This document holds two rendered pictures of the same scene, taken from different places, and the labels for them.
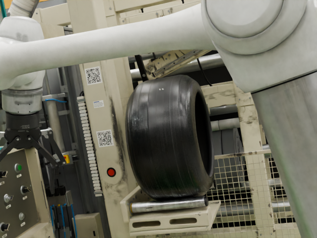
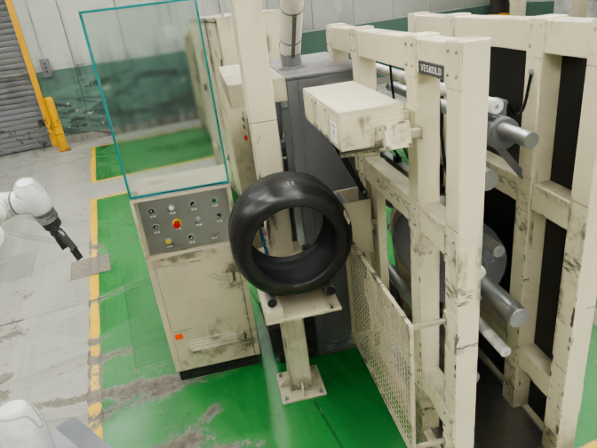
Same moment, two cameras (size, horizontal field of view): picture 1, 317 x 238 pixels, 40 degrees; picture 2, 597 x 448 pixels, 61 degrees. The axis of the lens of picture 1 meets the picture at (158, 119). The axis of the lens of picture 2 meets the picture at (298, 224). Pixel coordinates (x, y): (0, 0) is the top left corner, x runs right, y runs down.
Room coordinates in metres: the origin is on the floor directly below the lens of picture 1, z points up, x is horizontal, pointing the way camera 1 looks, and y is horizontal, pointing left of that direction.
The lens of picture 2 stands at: (1.13, -2.00, 2.18)
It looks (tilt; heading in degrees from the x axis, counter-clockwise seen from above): 24 degrees down; 65
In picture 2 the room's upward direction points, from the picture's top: 7 degrees counter-clockwise
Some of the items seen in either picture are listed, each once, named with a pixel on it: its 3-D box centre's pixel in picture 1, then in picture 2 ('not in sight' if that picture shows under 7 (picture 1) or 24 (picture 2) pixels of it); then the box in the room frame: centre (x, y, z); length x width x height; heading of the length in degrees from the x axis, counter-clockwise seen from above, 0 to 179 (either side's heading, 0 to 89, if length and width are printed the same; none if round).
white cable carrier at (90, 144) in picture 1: (92, 145); not in sight; (2.02, 0.33, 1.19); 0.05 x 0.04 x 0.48; 164
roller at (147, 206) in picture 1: (168, 204); (266, 284); (1.84, 0.02, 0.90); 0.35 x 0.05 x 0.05; 74
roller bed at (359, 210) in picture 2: not in sight; (353, 220); (2.40, 0.09, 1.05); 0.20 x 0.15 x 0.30; 74
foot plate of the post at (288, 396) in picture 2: not in sight; (300, 382); (2.03, 0.24, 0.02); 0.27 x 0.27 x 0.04; 74
